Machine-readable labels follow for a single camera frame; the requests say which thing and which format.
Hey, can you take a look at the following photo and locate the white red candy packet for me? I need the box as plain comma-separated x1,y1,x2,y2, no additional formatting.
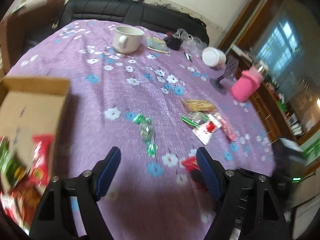
192,120,222,145

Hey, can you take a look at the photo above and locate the black leather sofa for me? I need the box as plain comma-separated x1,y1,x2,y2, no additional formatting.
57,0,209,44

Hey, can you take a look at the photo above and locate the cardboard box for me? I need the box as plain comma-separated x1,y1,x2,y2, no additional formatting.
0,76,71,230

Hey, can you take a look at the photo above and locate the purple floral tablecloth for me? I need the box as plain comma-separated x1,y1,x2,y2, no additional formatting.
10,20,274,239

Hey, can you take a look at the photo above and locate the red cartoon candy packet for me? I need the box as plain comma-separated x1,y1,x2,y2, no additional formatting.
181,156,203,183

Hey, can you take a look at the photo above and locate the white plastic jar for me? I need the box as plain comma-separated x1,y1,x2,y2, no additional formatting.
202,47,226,68

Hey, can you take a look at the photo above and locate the green candy wrapper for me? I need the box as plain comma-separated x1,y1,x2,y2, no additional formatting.
133,114,157,159

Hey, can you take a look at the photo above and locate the pink red long packet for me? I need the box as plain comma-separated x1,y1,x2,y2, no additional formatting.
214,113,236,141

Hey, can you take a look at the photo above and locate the green yellow-label snack packet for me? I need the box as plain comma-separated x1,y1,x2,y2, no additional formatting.
1,137,27,188

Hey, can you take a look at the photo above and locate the white ceramic mug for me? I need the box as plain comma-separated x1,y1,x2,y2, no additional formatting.
113,25,144,54

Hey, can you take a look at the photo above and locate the black phone stand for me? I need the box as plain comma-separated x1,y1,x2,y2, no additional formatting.
209,55,239,95

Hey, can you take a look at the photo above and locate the brown armchair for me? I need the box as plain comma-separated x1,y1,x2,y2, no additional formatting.
1,0,65,73

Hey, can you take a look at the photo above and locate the beige biscuit bar packet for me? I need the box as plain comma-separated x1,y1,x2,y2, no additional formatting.
182,99,217,112

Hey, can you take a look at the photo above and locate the clear green snack packet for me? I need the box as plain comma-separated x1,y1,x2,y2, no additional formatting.
181,112,209,128

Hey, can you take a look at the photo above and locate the clear glass jar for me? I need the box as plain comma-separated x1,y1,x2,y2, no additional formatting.
176,28,208,56

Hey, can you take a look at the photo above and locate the small flat packet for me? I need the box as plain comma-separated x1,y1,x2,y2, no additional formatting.
146,36,170,54

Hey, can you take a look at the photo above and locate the pink knitted bottle cover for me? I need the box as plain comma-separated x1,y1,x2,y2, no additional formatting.
231,67,264,102

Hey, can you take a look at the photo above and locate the red rectangular snack packet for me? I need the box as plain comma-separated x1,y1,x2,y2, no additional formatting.
29,134,54,186

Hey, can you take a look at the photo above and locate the dark red foil wrapper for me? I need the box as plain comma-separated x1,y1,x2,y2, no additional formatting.
11,180,41,224

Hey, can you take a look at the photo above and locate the black small container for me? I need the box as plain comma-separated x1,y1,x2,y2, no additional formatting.
164,34,183,51

